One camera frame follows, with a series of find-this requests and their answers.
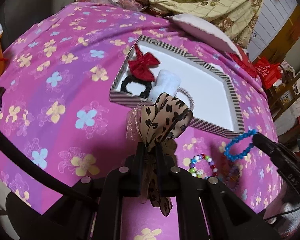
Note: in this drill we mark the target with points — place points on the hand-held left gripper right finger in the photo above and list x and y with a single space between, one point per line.
162 162

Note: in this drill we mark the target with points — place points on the leopard print bow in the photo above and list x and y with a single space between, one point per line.
162 120

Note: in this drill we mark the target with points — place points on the red plastic bag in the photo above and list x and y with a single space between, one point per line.
267 72

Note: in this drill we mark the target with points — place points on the black hair band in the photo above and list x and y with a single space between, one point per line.
126 82

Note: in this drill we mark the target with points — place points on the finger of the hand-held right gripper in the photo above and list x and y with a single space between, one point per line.
267 145

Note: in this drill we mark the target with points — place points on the red cloth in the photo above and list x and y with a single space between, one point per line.
242 62

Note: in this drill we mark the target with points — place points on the pink floral blanket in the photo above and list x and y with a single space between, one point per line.
65 80

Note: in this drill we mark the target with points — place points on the red bow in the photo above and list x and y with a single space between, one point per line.
140 66

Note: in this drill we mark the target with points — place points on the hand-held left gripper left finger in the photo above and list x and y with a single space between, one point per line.
139 160

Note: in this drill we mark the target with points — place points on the pink pillow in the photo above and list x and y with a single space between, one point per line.
205 28

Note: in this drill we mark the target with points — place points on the striped gift box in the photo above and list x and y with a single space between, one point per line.
205 85

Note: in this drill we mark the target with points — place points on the wooden rack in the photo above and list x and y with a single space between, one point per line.
286 92

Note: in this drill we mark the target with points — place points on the grey headband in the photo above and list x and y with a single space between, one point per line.
188 97

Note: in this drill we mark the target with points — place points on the yellow floral quilt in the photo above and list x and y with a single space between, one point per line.
215 0

